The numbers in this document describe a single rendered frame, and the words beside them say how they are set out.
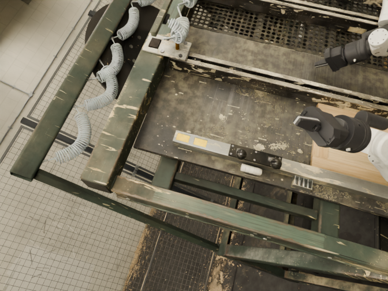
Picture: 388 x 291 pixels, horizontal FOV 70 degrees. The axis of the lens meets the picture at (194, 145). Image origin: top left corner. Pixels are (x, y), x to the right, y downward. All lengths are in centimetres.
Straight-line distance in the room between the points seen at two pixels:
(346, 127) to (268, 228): 44
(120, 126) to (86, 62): 71
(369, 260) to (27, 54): 590
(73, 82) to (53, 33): 484
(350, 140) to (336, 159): 47
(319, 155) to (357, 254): 37
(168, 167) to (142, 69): 41
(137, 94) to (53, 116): 56
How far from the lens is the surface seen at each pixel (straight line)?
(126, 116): 108
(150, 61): 123
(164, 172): 111
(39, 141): 151
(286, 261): 172
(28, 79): 596
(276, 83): 125
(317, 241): 106
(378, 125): 87
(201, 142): 108
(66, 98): 159
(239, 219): 100
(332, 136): 69
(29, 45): 625
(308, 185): 112
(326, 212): 120
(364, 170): 126
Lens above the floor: 206
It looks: 23 degrees down
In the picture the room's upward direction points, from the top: 62 degrees counter-clockwise
